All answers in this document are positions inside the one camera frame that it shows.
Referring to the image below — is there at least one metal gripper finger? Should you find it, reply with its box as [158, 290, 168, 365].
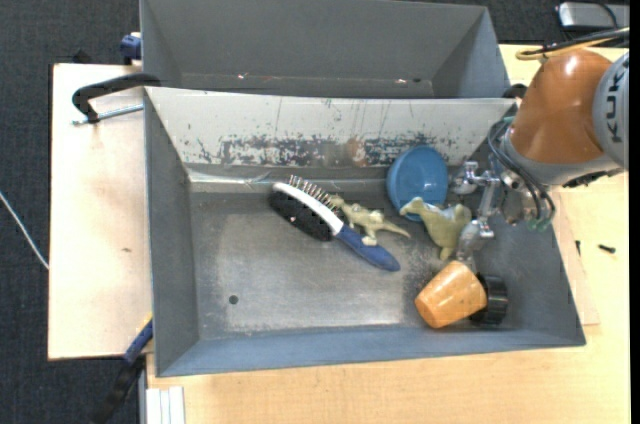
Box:
[455, 216, 497, 263]
[448, 160, 502, 196]

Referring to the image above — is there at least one large green toy dinosaur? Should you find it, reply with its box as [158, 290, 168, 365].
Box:
[398, 195, 474, 262]

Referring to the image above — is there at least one blue bowl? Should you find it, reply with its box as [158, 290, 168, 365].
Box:
[385, 144, 450, 217]

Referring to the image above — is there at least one orange cup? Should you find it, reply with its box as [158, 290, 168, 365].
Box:
[413, 259, 489, 330]

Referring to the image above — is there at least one small green toy dinosaur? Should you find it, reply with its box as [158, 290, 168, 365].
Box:
[327, 193, 413, 247]

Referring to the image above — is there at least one blue white black hairbrush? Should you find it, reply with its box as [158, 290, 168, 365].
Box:
[267, 174, 402, 273]

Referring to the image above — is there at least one grey metal bin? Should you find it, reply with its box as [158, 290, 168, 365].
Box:
[138, 0, 588, 379]

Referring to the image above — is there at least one pale wood flat board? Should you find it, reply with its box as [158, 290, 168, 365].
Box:
[47, 62, 154, 362]

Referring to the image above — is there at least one black ribbed ring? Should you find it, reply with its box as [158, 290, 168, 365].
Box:
[469, 272, 510, 328]

